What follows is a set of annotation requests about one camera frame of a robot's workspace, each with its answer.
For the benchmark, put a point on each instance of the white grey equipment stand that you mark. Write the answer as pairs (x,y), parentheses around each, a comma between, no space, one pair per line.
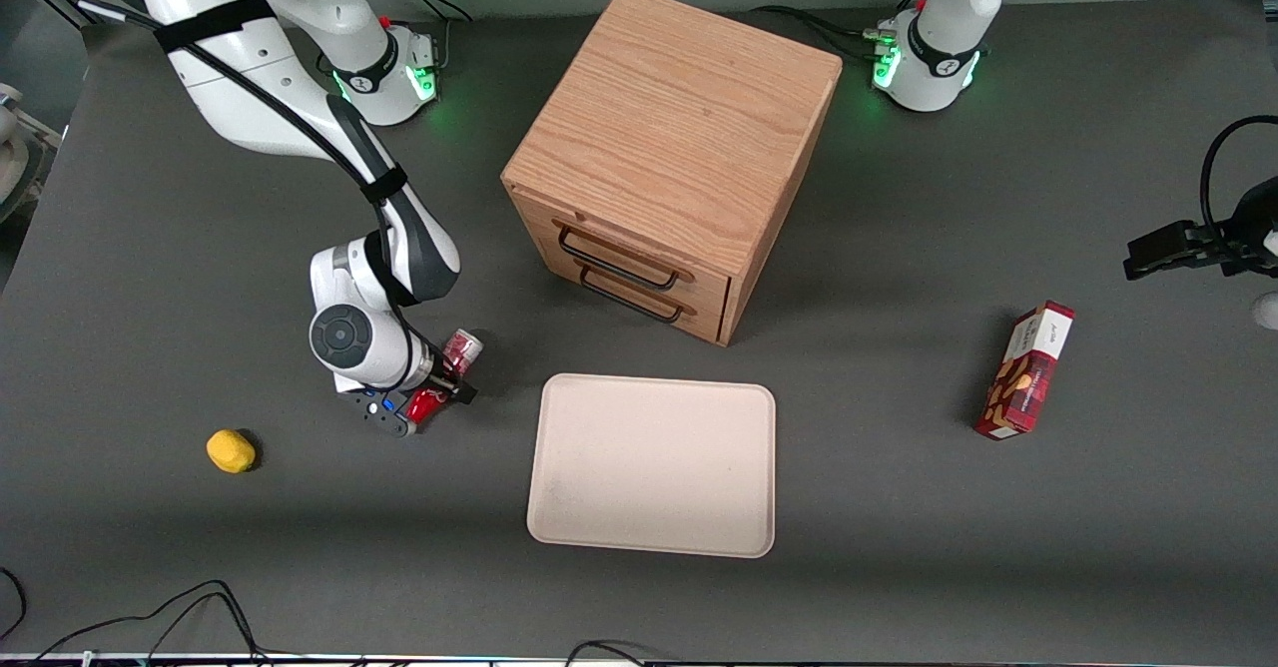
(15,148)

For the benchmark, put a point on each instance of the dark grey table mat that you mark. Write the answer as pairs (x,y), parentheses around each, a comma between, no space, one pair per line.
(899,567)

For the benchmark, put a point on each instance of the wooden drawer cabinet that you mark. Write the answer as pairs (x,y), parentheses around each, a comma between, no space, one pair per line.
(679,118)

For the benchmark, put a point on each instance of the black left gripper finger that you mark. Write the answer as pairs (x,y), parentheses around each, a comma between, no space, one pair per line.
(1163,251)

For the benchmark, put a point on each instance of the beige rectangular tray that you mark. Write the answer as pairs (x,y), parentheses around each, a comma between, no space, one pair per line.
(649,467)

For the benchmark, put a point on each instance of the white round object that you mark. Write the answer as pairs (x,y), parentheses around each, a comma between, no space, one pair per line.
(1268,311)

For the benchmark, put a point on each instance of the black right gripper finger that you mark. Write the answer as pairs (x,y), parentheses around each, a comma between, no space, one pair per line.
(465,392)

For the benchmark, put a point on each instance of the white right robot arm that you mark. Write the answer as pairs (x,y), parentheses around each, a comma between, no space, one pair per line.
(250,98)

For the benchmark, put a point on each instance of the red cookie box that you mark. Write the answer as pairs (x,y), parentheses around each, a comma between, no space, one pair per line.
(1028,372)

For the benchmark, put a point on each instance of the red coke bottle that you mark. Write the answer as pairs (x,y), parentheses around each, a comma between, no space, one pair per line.
(464,347)

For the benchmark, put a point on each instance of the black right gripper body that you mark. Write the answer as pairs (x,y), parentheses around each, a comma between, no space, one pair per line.
(443,373)

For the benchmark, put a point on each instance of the yellow lemon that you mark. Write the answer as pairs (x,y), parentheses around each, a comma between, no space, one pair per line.
(231,451)

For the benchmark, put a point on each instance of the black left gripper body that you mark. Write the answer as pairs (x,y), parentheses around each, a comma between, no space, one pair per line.
(1241,232)

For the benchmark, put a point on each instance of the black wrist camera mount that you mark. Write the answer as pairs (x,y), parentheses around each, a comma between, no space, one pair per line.
(374,409)

